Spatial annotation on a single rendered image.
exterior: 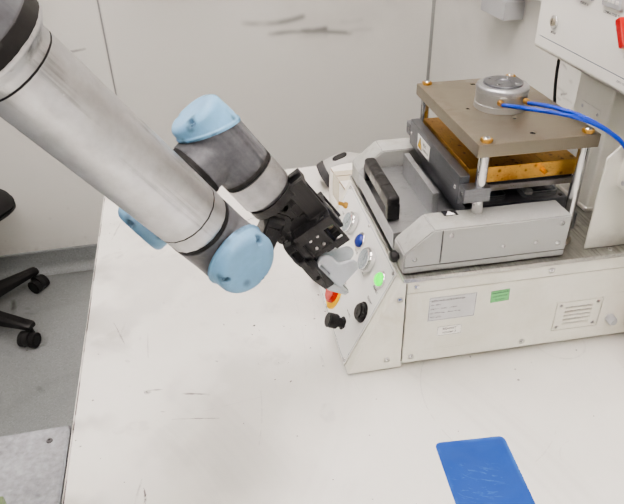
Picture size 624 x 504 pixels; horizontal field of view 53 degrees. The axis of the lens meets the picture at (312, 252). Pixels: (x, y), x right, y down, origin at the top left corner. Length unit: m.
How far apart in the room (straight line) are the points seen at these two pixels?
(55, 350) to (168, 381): 1.37
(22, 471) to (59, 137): 0.56
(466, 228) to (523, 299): 0.17
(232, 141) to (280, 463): 0.44
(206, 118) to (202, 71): 1.65
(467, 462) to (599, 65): 0.60
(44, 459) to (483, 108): 0.81
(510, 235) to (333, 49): 1.64
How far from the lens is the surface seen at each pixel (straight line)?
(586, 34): 1.08
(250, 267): 0.67
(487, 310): 1.00
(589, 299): 1.09
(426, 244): 0.90
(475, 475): 0.91
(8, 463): 1.00
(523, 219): 0.95
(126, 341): 1.13
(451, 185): 0.95
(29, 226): 2.71
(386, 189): 0.97
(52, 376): 2.28
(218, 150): 0.78
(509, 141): 0.91
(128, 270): 1.30
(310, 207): 0.85
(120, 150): 0.56
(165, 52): 2.39
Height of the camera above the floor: 1.46
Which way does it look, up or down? 33 degrees down
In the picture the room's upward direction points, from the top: 1 degrees counter-clockwise
